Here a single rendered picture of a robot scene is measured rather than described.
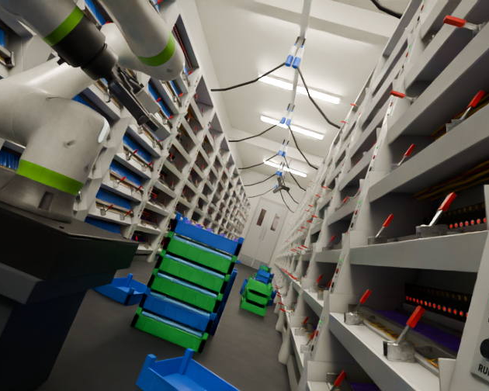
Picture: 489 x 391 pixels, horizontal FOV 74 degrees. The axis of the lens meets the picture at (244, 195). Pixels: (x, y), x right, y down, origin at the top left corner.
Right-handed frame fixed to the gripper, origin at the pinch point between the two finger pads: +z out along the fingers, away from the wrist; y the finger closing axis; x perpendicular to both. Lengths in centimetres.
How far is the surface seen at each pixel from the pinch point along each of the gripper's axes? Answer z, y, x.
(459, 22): 7, 28, 58
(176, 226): 50, -19, -31
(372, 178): 48, 18, 38
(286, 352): 120, 22, -32
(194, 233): 55, -14, -27
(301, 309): 117, 10, -14
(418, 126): 43, 16, 56
